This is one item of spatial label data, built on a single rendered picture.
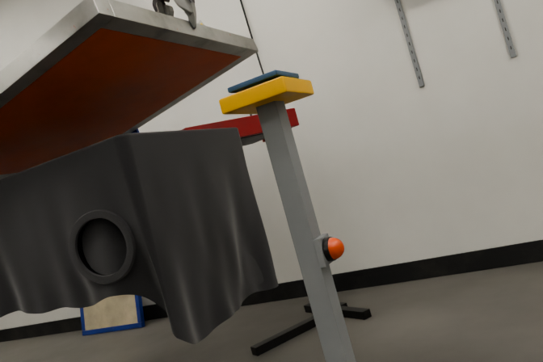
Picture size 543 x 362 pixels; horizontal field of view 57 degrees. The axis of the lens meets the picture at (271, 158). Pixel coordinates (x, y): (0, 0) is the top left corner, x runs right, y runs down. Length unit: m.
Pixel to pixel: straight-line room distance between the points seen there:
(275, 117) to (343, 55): 2.24
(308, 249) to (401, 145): 2.16
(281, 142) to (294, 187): 0.08
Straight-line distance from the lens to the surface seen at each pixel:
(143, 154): 0.99
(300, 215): 0.88
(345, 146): 3.08
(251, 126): 2.35
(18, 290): 1.27
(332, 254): 0.88
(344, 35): 3.11
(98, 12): 0.91
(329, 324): 0.92
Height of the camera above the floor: 0.80
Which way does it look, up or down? 2 degrees up
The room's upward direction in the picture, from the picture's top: 15 degrees counter-clockwise
